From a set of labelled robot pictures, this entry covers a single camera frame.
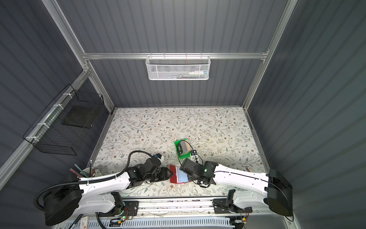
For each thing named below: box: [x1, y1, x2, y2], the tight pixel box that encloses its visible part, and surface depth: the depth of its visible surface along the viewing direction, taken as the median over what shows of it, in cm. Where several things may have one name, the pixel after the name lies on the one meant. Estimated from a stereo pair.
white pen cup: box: [77, 166, 103, 179], surface depth 78 cm
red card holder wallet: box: [168, 164, 193, 185], surface depth 84 cm
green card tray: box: [173, 138, 192, 160], surface depth 94 cm
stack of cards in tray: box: [179, 140, 192, 156], surface depth 93 cm
